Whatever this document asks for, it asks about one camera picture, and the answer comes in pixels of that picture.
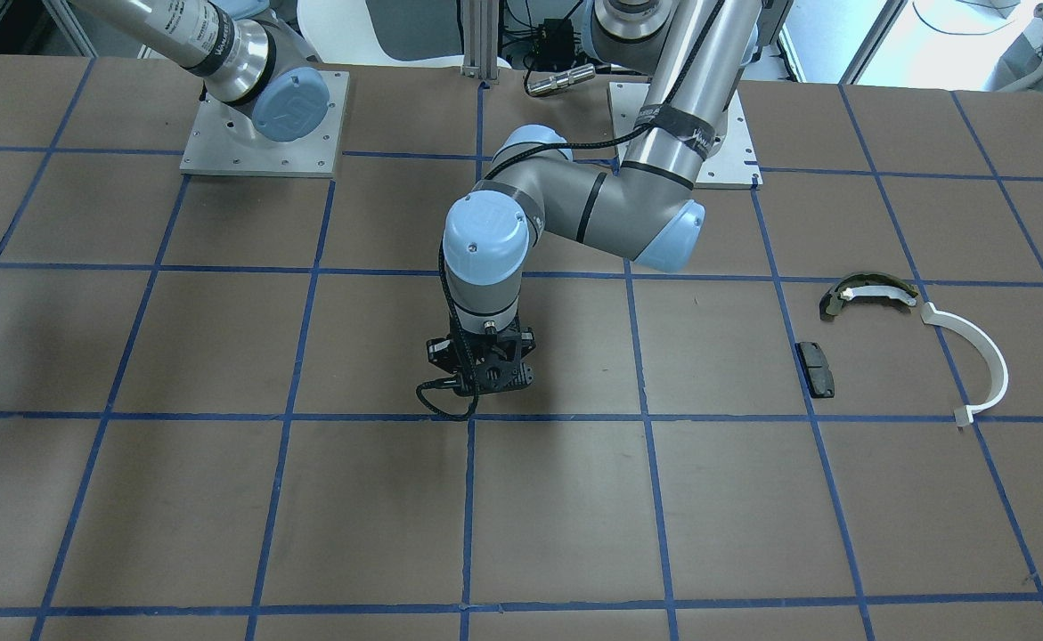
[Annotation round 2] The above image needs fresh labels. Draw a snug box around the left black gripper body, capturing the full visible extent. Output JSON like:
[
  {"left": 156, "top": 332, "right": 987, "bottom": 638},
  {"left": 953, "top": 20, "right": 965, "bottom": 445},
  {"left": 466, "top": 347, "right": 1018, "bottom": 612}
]
[{"left": 425, "top": 318, "right": 536, "bottom": 397}]

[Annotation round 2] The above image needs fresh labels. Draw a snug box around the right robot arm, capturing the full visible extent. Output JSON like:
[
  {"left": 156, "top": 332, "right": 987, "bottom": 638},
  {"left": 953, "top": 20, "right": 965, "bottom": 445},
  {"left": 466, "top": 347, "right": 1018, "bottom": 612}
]
[{"left": 78, "top": 1, "right": 330, "bottom": 142}]

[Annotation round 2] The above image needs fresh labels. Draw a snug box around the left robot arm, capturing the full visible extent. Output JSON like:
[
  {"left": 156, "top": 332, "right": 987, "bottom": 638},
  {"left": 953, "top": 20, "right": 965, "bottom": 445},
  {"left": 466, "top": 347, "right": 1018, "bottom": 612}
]
[{"left": 420, "top": 1, "right": 765, "bottom": 398}]

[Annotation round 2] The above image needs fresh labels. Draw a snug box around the black brake pad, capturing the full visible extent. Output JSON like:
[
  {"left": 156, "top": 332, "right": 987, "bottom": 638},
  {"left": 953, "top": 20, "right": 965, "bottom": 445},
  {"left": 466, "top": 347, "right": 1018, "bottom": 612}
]
[{"left": 794, "top": 341, "right": 835, "bottom": 399}]

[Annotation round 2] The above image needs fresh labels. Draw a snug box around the white curved plastic part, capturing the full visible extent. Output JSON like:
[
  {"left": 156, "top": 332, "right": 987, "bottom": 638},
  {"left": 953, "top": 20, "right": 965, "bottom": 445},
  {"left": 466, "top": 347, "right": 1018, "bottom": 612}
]
[{"left": 920, "top": 303, "right": 1010, "bottom": 428}]

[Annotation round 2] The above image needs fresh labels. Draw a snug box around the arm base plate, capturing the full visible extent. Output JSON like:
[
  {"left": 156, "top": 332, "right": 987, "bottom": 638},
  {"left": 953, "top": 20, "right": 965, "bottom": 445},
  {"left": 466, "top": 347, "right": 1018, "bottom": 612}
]
[
  {"left": 180, "top": 70, "right": 351, "bottom": 178},
  {"left": 608, "top": 82, "right": 762, "bottom": 190}
]

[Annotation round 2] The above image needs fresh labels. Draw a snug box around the aluminium frame post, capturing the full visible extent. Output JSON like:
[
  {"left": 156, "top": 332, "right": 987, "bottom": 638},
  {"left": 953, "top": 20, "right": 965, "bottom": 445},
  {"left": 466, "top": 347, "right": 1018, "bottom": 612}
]
[{"left": 459, "top": 0, "right": 501, "bottom": 85}]

